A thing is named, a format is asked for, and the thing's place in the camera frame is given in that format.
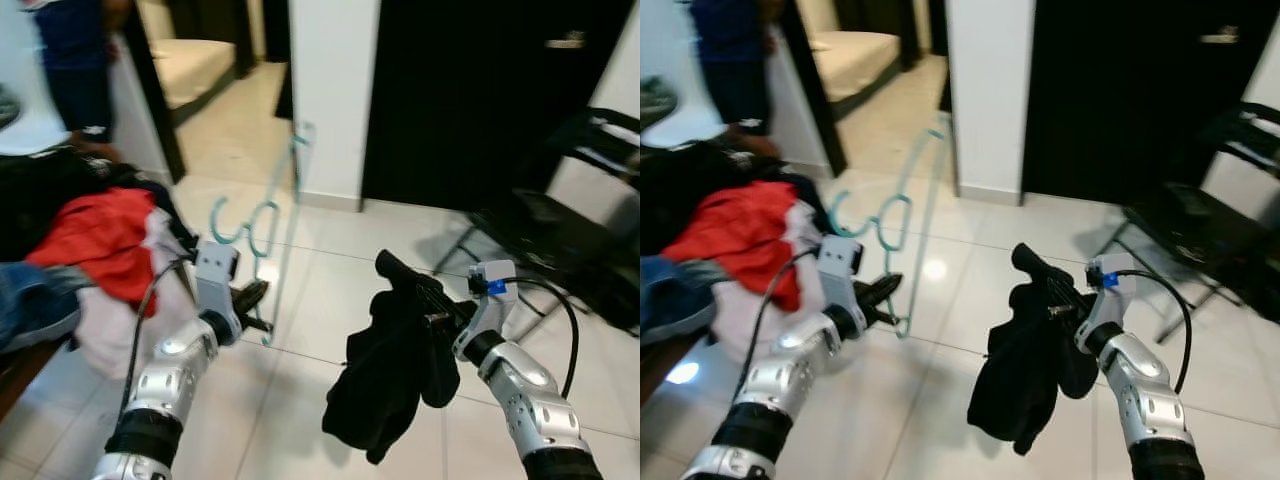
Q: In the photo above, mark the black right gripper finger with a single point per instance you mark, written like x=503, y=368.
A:
x=1038, y=266
x=405, y=273

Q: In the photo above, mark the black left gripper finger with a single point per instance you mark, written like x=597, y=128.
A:
x=259, y=292
x=885, y=288
x=261, y=325
x=886, y=320

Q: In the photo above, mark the teal plastic hanger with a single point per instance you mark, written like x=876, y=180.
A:
x=846, y=234
x=228, y=240

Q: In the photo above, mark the plain black garment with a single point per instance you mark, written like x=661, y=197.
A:
x=385, y=380
x=1020, y=385

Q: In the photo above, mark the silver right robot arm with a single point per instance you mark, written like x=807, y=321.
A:
x=525, y=390
x=1150, y=395

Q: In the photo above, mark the white garment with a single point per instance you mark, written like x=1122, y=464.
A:
x=750, y=330
x=110, y=335

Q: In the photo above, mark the black folding chair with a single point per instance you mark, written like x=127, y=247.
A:
x=560, y=220
x=1210, y=220

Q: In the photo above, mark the red garment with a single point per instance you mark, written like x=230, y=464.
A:
x=95, y=240
x=745, y=235

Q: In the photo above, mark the blue denim jacket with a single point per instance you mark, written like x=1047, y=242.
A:
x=670, y=295
x=30, y=300

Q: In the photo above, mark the cream mattress bed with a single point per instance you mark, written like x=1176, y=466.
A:
x=190, y=60
x=850, y=55

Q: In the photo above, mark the person in dark blue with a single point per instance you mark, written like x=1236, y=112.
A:
x=735, y=60
x=75, y=60

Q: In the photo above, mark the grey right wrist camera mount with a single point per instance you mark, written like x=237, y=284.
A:
x=490, y=295
x=1110, y=290

